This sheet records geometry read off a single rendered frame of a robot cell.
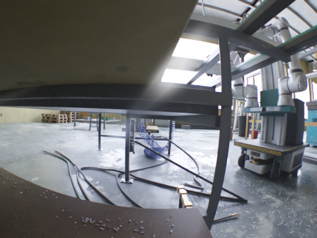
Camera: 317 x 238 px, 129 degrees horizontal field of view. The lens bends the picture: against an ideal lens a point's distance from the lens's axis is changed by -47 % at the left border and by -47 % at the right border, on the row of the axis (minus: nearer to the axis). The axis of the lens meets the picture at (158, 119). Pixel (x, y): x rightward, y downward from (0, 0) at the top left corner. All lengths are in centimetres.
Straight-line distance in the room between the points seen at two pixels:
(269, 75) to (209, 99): 164
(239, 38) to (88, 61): 41
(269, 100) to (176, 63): 123
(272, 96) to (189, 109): 146
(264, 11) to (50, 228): 71
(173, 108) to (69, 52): 27
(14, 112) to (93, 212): 696
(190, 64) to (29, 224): 101
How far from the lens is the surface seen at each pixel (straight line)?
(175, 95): 29
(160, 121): 805
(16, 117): 729
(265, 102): 179
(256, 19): 45
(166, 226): 36
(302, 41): 60
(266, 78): 190
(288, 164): 160
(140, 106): 35
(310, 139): 454
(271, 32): 165
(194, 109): 37
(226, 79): 38
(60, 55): 18
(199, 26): 42
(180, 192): 57
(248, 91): 177
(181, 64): 88
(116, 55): 16
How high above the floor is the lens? 55
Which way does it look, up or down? 1 degrees down
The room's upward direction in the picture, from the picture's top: 3 degrees clockwise
